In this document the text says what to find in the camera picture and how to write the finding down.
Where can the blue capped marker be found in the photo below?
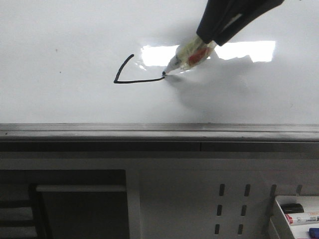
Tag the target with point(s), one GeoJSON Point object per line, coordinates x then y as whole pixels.
{"type": "Point", "coordinates": [314, 233]}

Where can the white marker tray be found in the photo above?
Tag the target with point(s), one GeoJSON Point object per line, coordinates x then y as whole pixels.
{"type": "Point", "coordinates": [279, 226]}

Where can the red capped white marker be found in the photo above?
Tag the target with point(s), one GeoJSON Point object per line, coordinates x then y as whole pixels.
{"type": "Point", "coordinates": [296, 219]}

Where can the white slotted pegboard panel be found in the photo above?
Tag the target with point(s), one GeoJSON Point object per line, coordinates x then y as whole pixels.
{"type": "Point", "coordinates": [212, 198]}

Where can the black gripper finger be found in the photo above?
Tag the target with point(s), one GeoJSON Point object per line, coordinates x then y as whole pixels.
{"type": "Point", "coordinates": [242, 17]}
{"type": "Point", "coordinates": [217, 13]}

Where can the white glossy whiteboard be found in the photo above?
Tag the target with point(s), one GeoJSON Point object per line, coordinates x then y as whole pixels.
{"type": "Point", "coordinates": [87, 61]}

